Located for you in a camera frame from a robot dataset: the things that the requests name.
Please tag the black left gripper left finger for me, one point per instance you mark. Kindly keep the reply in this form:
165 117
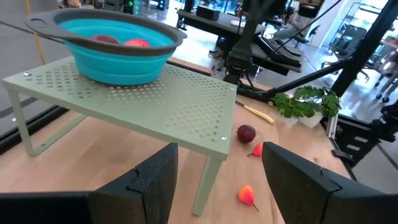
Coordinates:
149 193

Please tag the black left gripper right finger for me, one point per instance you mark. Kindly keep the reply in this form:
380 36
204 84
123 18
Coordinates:
304 193

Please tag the dark red round fruit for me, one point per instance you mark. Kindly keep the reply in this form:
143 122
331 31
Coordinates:
246 133
105 39

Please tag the blue collapsible colander bowl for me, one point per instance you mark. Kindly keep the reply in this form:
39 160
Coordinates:
118 65

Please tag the red orange mango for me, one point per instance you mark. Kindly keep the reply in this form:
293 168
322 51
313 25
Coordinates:
136 43

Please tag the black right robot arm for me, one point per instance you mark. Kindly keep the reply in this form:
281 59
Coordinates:
245 46

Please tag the small orange red fruit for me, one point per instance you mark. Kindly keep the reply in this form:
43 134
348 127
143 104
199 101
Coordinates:
246 195
257 151

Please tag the green leafy herb bunch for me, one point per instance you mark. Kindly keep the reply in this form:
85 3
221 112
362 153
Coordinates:
298 105

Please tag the pale green perforated box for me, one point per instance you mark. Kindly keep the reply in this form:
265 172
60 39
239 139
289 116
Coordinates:
140 102

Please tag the black diagonal beam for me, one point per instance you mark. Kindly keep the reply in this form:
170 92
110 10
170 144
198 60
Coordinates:
311 76

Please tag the black office chair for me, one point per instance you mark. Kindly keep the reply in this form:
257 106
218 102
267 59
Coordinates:
351 40

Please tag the black desk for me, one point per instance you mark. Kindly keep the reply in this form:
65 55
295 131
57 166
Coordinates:
217 28

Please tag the computer with green lights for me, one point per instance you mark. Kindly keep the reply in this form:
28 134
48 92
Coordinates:
132 6

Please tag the black box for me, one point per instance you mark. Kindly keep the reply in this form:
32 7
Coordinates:
208 13

